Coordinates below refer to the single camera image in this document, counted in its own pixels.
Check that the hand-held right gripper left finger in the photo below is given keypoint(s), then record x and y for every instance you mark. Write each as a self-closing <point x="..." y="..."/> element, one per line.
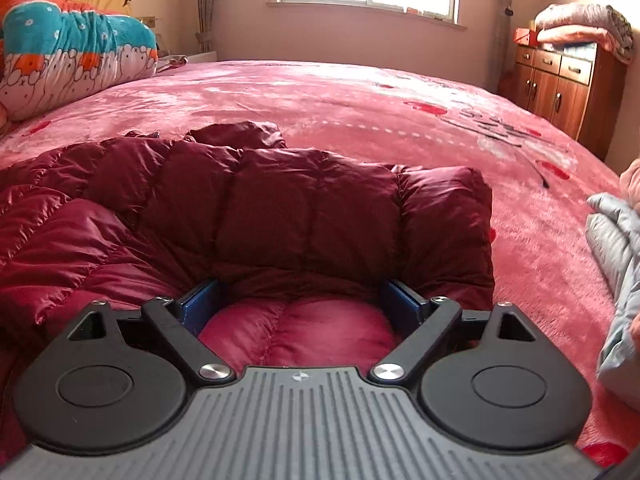
<point x="200" y="305"/>

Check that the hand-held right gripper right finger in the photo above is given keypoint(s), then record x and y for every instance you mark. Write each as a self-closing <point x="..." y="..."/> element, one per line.
<point x="400" y="305"/>

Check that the maroon down jacket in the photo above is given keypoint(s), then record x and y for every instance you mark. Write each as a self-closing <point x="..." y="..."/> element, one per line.
<point x="275" y="210"/>

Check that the pink bed with heart blanket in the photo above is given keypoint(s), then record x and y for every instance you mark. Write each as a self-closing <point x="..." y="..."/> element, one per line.
<point x="350" y="110"/>

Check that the grey padded jacket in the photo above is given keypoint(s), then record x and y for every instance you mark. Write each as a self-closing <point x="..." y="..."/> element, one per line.
<point x="615" y="260"/>

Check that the wooden drawer cabinet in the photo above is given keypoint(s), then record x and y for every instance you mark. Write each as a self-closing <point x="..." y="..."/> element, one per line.
<point x="550" y="90"/>

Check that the pinkish tan padded jacket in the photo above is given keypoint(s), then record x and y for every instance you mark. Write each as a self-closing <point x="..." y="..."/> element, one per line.
<point x="632" y="180"/>

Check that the teal white cartoon quilt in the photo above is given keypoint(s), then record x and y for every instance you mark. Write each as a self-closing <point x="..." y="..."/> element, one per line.
<point x="75" y="55"/>

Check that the red box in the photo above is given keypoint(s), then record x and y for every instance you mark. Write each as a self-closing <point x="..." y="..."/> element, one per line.
<point x="525" y="36"/>

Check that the blue flat box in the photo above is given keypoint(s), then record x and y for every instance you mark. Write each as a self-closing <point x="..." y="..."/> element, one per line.
<point x="580" y="51"/>

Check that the yellow pillow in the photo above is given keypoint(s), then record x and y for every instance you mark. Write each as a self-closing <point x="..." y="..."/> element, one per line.
<point x="105" y="0"/>

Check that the pink folded blanket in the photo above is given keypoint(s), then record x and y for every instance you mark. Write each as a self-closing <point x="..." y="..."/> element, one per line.
<point x="575" y="36"/>

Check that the grey folded blanket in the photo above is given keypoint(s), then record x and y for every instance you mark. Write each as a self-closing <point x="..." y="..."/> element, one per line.
<point x="580" y="15"/>

